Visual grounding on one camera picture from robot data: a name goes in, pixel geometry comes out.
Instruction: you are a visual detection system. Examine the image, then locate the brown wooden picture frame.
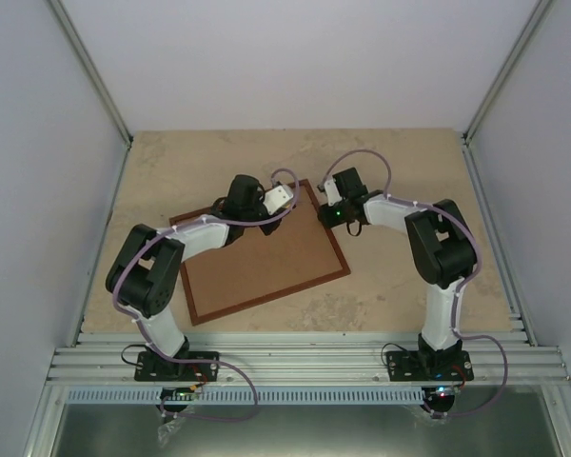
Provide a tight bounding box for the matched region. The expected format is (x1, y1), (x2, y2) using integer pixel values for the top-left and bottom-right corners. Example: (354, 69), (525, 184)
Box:
(168, 178), (352, 328)

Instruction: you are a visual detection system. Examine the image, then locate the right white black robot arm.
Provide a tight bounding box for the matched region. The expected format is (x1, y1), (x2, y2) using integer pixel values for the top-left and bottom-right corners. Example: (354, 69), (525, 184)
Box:
(318, 168), (478, 383)

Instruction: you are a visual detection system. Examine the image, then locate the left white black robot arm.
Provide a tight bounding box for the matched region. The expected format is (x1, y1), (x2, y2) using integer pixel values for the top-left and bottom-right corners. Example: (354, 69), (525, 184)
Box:
(106, 174), (300, 380)

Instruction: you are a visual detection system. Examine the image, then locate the brown fibreboard backing panel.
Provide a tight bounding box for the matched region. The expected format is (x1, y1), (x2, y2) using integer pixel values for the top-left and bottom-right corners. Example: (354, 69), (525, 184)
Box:
(175, 184), (345, 320)

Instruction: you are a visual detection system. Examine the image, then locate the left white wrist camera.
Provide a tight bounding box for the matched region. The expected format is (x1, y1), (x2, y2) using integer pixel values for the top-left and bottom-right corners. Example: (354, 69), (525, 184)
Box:
(263, 185), (294, 215)

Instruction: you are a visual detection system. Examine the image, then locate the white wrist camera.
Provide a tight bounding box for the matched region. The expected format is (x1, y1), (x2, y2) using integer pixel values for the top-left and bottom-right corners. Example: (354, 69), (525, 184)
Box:
(318, 177), (343, 207)
(263, 185), (294, 215)

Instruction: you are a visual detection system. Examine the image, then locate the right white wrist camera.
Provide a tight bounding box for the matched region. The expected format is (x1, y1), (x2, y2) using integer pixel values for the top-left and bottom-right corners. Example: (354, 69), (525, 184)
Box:
(318, 177), (343, 207)

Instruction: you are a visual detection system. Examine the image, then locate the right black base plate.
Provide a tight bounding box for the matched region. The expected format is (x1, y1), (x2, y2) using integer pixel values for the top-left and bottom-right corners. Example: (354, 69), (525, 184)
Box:
(381, 336), (475, 383)

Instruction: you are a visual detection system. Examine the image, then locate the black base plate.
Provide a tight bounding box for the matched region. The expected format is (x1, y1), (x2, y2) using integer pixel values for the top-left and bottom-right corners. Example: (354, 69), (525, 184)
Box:
(381, 336), (475, 383)
(133, 350), (220, 384)

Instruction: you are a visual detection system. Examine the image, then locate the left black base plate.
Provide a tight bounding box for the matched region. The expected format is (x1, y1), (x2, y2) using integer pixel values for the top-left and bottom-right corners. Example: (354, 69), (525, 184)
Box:
(133, 350), (220, 384)

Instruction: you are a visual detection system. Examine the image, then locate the right aluminium corner post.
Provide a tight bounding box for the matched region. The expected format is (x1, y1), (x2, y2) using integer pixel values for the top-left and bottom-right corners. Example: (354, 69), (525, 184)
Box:
(461, 0), (556, 147)

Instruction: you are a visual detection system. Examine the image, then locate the aluminium corner post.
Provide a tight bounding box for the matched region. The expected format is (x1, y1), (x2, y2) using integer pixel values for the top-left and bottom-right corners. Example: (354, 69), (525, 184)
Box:
(461, 0), (556, 147)
(46, 0), (133, 149)

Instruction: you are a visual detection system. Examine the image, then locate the grey slotted cable duct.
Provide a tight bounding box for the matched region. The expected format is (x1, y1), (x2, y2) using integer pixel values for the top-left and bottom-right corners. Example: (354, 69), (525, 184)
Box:
(66, 387), (424, 406)

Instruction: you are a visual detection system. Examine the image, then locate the left aluminium corner post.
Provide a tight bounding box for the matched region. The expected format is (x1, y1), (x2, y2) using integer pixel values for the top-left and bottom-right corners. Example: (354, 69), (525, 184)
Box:
(46, 0), (133, 149)

